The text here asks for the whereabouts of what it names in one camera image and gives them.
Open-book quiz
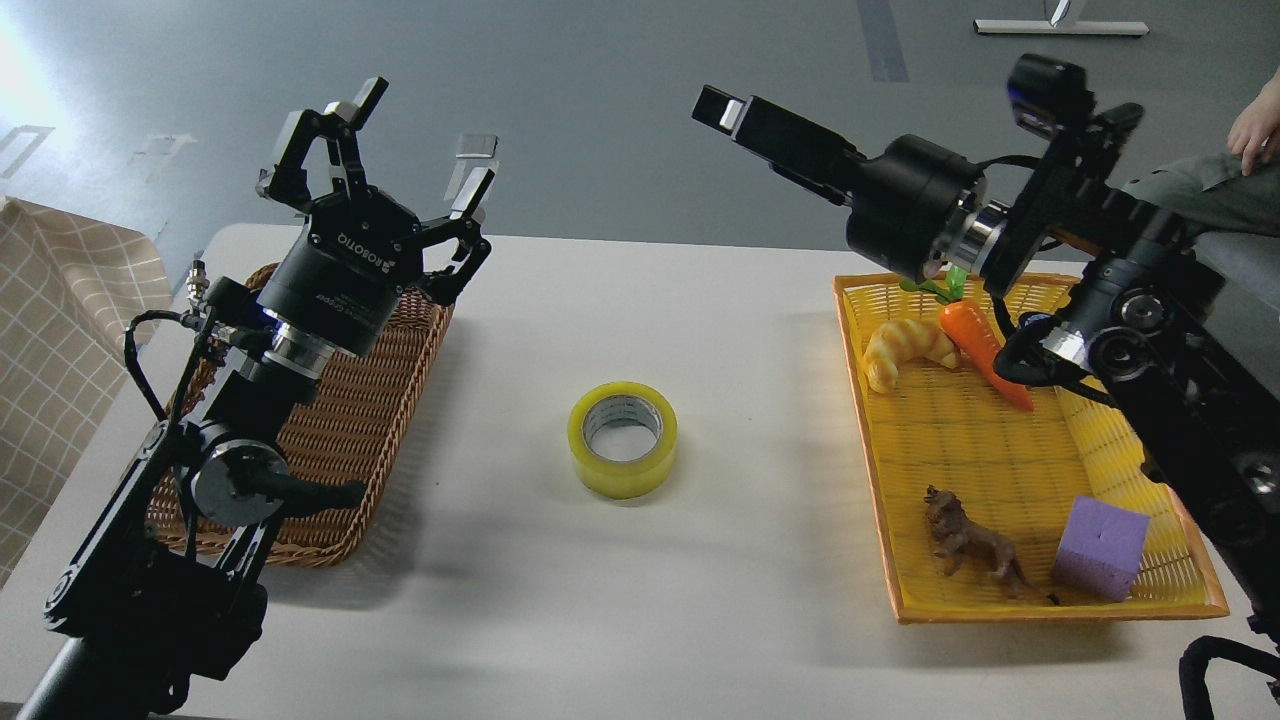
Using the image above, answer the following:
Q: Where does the white metal stand base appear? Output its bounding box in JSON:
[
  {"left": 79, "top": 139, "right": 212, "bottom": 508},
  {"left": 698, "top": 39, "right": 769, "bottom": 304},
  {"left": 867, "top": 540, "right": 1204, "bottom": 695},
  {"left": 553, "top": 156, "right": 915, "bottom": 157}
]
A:
[{"left": 972, "top": 1, "right": 1149, "bottom": 38}]

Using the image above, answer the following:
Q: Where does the purple foam cube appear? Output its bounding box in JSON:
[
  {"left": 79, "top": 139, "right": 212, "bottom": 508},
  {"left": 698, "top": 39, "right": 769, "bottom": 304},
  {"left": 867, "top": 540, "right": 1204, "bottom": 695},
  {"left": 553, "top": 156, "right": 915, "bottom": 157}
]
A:
[{"left": 1051, "top": 495, "right": 1151, "bottom": 602}]

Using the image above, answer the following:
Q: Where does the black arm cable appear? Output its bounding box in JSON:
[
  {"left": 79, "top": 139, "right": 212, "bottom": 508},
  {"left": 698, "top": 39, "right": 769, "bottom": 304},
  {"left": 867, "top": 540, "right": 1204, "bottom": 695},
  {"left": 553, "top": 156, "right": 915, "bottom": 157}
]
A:
[
  {"left": 1178, "top": 635, "right": 1280, "bottom": 720},
  {"left": 122, "top": 307, "right": 216, "bottom": 421}
]

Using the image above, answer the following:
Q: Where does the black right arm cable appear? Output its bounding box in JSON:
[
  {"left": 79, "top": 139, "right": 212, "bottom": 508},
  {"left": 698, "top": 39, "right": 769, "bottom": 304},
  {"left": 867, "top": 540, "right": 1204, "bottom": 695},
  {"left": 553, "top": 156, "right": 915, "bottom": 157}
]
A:
[{"left": 1178, "top": 635, "right": 1280, "bottom": 720}]

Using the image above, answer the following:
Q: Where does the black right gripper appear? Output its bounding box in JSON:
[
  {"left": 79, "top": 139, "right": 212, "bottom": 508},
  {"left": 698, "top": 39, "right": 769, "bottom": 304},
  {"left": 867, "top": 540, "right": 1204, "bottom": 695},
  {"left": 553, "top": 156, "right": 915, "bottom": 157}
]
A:
[{"left": 691, "top": 85, "right": 986, "bottom": 281}]

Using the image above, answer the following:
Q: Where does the brown toy lion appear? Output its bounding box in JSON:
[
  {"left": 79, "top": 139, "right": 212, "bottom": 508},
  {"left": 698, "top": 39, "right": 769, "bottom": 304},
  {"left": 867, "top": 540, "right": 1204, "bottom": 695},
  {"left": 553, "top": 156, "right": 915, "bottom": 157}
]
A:
[{"left": 923, "top": 486, "right": 1032, "bottom": 598}]

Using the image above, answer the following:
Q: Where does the yellow tape roll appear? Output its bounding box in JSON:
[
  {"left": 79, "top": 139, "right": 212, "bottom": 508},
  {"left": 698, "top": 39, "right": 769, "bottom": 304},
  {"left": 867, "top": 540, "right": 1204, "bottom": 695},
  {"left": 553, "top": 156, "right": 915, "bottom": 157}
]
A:
[{"left": 564, "top": 380, "right": 678, "bottom": 500}]

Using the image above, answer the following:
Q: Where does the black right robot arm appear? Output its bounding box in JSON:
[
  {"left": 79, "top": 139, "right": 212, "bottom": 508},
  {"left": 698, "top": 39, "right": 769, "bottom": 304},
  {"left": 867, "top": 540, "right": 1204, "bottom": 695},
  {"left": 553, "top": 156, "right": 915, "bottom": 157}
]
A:
[{"left": 692, "top": 53, "right": 1279, "bottom": 641}]

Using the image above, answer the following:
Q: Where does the toy carrot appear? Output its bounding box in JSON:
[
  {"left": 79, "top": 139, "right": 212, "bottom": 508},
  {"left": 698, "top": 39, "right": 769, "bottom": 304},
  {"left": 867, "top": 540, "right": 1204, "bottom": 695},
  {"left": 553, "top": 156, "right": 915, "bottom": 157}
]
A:
[{"left": 899, "top": 264, "right": 1036, "bottom": 413}]

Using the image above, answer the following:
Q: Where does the beige checkered cloth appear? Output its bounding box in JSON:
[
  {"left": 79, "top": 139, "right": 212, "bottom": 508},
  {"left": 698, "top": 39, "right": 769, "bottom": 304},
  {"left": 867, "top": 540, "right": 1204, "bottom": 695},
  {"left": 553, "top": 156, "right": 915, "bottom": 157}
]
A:
[{"left": 1, "top": 197, "right": 172, "bottom": 579}]

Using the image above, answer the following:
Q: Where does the toy croissant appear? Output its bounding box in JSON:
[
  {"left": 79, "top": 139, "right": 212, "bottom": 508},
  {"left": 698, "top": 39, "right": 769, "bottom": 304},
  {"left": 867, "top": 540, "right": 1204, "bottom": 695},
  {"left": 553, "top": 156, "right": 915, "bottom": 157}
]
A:
[{"left": 863, "top": 318, "right": 961, "bottom": 395}]

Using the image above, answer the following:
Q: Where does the brown wicker basket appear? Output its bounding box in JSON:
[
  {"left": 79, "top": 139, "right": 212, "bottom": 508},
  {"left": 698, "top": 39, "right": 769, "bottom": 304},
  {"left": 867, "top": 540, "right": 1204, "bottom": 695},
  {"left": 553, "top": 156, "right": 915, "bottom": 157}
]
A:
[{"left": 147, "top": 263, "right": 456, "bottom": 568}]

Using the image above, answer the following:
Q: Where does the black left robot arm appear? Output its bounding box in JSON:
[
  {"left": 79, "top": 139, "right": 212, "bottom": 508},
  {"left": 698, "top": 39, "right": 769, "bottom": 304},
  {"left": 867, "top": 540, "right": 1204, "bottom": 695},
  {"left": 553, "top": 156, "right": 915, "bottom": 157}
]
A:
[{"left": 17, "top": 77, "right": 495, "bottom": 719}]

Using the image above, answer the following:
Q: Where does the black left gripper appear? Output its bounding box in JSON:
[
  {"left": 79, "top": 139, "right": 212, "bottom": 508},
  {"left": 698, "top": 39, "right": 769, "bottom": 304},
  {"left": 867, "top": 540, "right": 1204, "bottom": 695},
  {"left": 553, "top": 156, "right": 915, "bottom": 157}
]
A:
[{"left": 256, "top": 77, "right": 498, "bottom": 359}]

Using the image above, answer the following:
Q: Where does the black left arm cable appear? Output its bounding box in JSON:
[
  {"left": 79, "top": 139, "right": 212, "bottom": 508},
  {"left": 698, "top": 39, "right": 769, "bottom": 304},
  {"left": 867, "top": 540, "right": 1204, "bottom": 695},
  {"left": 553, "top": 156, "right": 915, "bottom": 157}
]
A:
[{"left": 122, "top": 307, "right": 216, "bottom": 421}]

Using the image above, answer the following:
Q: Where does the yellow plastic basket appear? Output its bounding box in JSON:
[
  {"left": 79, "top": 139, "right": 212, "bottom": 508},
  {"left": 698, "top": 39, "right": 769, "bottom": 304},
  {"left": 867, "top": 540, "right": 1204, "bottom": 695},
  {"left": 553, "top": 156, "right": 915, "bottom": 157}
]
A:
[{"left": 832, "top": 274, "right": 1229, "bottom": 624}]

